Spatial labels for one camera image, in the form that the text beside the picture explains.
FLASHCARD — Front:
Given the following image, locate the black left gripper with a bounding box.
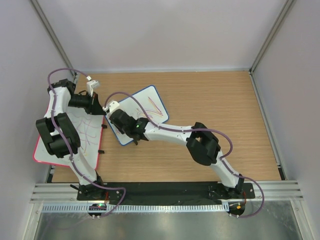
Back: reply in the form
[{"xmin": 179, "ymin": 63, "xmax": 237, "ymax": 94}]
[{"xmin": 68, "ymin": 91, "xmax": 107, "ymax": 116}]

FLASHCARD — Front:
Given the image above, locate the blue framed whiteboard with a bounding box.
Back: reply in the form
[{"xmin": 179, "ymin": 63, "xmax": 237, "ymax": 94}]
[{"xmin": 106, "ymin": 85, "xmax": 170, "ymax": 146}]

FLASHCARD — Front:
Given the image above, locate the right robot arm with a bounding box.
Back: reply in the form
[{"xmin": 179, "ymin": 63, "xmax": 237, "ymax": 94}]
[{"xmin": 107, "ymin": 109, "xmax": 244, "ymax": 198}]

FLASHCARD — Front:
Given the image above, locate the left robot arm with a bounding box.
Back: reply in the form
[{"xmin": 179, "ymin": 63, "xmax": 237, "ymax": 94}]
[{"xmin": 35, "ymin": 79, "xmax": 107, "ymax": 200}]

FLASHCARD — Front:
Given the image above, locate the pink framed whiteboard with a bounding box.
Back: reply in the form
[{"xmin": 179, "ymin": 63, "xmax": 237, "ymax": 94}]
[{"xmin": 33, "ymin": 107, "xmax": 104, "ymax": 169}]

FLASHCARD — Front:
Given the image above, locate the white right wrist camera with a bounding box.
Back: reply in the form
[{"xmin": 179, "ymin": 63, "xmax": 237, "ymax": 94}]
[{"xmin": 102, "ymin": 100, "xmax": 121, "ymax": 114}]

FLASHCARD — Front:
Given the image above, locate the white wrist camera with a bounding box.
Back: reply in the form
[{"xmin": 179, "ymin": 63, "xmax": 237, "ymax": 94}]
[
  {"xmin": 86, "ymin": 80, "xmax": 100, "ymax": 97},
  {"xmin": 102, "ymin": 100, "xmax": 121, "ymax": 114}
]

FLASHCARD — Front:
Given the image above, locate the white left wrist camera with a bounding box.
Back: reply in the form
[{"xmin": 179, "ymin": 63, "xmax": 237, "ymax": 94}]
[{"xmin": 86, "ymin": 80, "xmax": 100, "ymax": 97}]

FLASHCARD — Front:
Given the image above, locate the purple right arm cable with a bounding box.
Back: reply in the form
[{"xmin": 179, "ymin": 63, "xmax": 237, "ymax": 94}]
[{"xmin": 104, "ymin": 91, "xmax": 265, "ymax": 219}]

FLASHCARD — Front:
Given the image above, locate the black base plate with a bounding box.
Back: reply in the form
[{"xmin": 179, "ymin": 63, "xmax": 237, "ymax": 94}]
[{"xmin": 70, "ymin": 181, "xmax": 255, "ymax": 205}]

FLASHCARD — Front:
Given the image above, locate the white slotted cable duct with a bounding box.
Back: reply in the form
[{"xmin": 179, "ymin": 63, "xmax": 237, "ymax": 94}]
[{"xmin": 41, "ymin": 202, "xmax": 229, "ymax": 214}]

